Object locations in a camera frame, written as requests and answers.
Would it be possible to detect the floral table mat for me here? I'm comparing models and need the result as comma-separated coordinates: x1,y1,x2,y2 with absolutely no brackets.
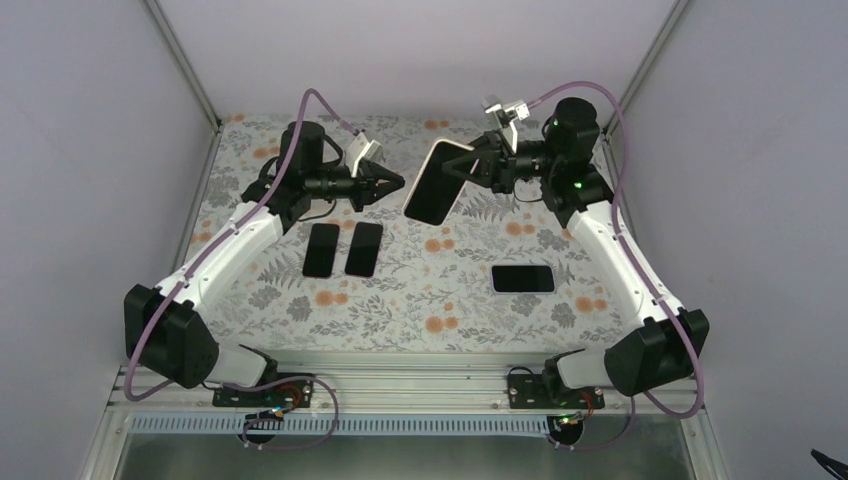
173,113,631,354

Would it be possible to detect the slotted grey cable duct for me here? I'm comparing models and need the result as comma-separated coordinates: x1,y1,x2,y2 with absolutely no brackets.
127,412,548,437

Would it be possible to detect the aluminium rail frame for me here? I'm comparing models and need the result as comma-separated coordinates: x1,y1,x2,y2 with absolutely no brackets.
83,352,727,479

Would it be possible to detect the aluminium corner post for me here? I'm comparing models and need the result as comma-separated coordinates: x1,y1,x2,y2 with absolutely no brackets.
141,0,221,131
619,0,692,112

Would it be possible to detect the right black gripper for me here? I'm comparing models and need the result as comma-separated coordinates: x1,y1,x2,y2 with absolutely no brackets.
441,129,561,194

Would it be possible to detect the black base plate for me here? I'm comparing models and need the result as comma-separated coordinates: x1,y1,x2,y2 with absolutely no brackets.
506,371,606,410
212,372,315,410

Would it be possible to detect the black object bottom corner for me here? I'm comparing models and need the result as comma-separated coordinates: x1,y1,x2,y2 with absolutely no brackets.
810,449,848,480

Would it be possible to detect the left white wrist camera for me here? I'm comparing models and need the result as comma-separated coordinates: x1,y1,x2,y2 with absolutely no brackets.
344,130,383,178

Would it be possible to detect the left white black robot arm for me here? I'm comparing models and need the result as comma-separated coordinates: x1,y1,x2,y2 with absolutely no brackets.
124,120,405,405

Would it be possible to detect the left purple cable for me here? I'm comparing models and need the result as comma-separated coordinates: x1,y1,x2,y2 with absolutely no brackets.
123,88,362,452

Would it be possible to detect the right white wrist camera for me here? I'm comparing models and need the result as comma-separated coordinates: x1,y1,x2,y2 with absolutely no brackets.
482,95,530,154

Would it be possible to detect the left aluminium corner post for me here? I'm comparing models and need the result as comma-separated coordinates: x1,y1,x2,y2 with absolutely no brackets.
141,0,221,131

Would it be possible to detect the phone in grey case bottom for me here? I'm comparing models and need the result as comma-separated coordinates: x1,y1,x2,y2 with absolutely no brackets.
491,265,556,294

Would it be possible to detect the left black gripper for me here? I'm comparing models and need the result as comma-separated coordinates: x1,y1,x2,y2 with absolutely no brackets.
305,162,404,213

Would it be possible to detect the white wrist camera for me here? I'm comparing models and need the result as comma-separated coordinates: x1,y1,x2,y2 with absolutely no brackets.
344,130,383,178
482,95,530,154

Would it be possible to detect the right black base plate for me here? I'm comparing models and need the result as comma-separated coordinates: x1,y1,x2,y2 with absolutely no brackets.
506,371,606,410

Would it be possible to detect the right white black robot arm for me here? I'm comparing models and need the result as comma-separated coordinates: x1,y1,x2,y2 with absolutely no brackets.
442,97,709,407

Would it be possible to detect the right aluminium corner post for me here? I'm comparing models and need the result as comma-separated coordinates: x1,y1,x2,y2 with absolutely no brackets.
619,0,692,112

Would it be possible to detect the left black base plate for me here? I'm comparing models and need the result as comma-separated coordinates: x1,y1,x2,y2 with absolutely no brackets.
212,372,315,410

